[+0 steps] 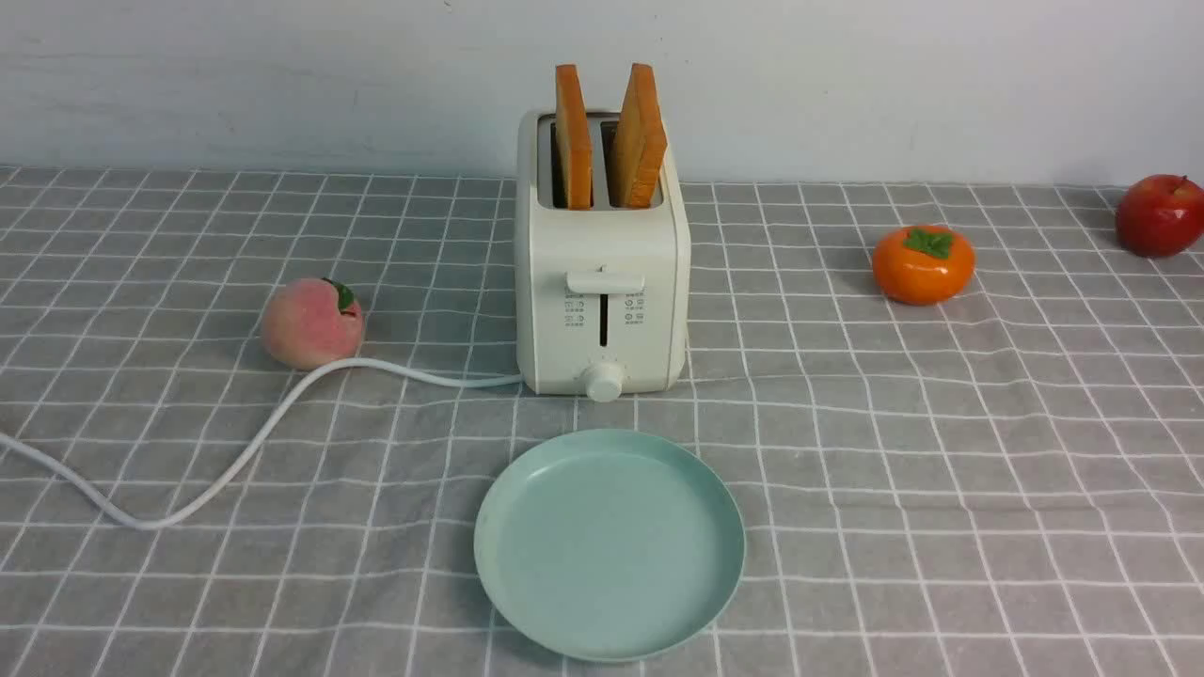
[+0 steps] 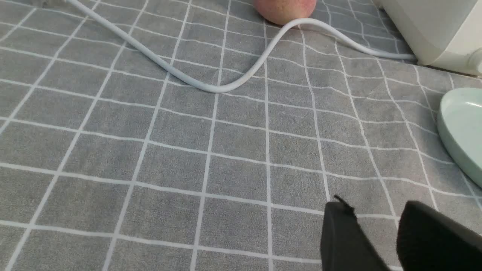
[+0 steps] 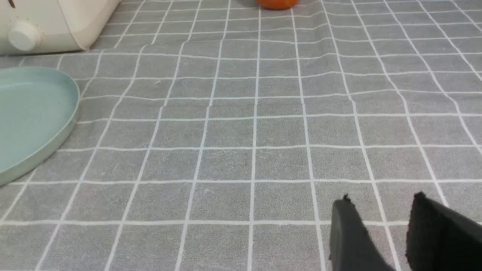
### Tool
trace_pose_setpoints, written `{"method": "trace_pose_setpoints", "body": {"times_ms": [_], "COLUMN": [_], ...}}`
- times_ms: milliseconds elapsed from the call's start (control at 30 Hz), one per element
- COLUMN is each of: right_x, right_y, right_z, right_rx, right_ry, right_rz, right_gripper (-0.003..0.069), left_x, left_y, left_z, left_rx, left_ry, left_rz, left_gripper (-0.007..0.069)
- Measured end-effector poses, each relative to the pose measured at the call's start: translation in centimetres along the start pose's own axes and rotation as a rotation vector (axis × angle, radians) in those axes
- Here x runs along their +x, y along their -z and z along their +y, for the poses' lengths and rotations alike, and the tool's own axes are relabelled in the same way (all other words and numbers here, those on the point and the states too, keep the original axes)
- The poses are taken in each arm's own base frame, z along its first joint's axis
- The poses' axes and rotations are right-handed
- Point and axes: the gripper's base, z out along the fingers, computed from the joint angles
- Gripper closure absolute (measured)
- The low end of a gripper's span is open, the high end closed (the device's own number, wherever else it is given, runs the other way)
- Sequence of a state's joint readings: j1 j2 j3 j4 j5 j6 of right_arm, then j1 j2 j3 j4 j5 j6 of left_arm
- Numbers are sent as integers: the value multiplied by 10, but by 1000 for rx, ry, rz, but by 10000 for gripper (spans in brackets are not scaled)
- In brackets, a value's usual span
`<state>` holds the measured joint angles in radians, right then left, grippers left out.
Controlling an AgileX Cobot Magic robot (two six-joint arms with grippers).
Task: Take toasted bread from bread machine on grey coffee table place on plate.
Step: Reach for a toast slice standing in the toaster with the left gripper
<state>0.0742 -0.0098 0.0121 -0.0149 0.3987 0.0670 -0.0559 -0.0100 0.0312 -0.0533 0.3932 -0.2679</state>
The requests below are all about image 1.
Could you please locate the toast slice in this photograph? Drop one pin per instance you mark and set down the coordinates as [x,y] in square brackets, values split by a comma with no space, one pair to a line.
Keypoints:
[573,141]
[639,144]

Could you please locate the white two-slot toaster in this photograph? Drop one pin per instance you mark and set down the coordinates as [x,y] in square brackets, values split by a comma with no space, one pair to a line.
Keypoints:
[602,295]

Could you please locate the light green round plate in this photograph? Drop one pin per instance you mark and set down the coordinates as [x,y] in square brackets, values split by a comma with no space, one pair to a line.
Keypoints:
[609,545]

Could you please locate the pink peach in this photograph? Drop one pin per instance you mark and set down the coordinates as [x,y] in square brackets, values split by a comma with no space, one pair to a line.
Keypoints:
[311,322]

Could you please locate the orange persimmon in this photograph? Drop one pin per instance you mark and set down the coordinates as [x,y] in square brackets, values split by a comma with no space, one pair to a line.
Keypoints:
[922,265]

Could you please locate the grey checked tablecloth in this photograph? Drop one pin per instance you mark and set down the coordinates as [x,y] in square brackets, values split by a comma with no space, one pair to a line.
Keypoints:
[1006,483]

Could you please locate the red apple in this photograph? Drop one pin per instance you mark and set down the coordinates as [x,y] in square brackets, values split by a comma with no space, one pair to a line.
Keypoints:
[1160,216]

